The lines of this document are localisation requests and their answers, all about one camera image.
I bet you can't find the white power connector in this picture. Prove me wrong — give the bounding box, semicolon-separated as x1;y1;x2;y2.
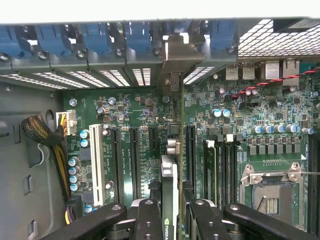
55;111;78;136

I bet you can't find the green Dell motherboard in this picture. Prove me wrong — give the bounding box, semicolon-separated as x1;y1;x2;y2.
61;59;320;240

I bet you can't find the CPU socket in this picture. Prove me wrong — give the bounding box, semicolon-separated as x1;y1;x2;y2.
239;162;305;231

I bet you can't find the black RAM slot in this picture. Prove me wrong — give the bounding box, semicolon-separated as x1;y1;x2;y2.
224;133;235;205
308;134;320;238
233;134;242;201
202;139;218;201
216;134;226;208

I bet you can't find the black yellow sleeved power cable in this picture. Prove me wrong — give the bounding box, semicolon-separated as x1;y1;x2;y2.
21;114;73;205

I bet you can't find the white expansion slot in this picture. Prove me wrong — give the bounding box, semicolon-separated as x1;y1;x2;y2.
89;124;107;207

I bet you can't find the open black PC case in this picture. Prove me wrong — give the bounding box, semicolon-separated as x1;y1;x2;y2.
0;16;320;240

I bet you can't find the red black twisted wire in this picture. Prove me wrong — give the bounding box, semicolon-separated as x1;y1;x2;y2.
231;66;320;99

